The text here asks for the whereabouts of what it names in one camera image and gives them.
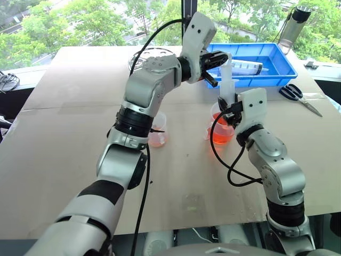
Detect black handled scissors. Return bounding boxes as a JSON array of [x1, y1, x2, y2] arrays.
[[279, 83, 323, 117]]

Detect black window frame post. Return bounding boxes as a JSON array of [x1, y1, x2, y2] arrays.
[[181, 0, 198, 27]]

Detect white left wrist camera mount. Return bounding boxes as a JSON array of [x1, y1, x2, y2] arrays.
[[182, 12, 217, 84]]

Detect large clear plastic syringe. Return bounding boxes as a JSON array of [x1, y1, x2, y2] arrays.
[[229, 60, 270, 77]]

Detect clear cup with spout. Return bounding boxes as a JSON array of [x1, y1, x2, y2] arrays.
[[204, 102, 237, 146]]

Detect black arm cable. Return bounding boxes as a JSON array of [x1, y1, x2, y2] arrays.
[[209, 111, 263, 187], [129, 18, 190, 256]]

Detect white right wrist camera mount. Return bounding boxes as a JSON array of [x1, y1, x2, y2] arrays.
[[236, 87, 267, 134]]

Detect clear round dish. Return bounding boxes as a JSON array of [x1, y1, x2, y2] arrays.
[[127, 47, 177, 73]]

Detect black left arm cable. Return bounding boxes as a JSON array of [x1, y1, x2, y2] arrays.
[[129, 18, 190, 256]]

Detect brown cardboard table cover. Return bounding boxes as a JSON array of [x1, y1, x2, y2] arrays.
[[0, 45, 341, 239]]

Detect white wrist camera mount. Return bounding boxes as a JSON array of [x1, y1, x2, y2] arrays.
[[182, 12, 217, 84], [236, 87, 267, 134]]

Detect pale rounded shape under table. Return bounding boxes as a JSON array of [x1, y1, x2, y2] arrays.
[[217, 225, 250, 245], [144, 229, 175, 253]]

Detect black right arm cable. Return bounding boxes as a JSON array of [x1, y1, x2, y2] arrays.
[[209, 111, 263, 187]]

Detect thin white cable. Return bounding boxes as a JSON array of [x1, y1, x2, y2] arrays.
[[191, 227, 213, 244]]

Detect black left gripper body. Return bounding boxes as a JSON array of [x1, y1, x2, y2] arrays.
[[198, 52, 218, 87]]

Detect grey robot torso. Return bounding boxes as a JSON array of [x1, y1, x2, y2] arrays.
[[151, 246, 341, 256]]

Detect clear plastic cup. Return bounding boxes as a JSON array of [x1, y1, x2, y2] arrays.
[[148, 111, 169, 147]]

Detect blue plastic bin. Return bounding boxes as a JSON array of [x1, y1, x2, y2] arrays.
[[205, 42, 298, 89]]

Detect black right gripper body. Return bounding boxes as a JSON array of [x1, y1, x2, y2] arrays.
[[225, 101, 243, 129]]

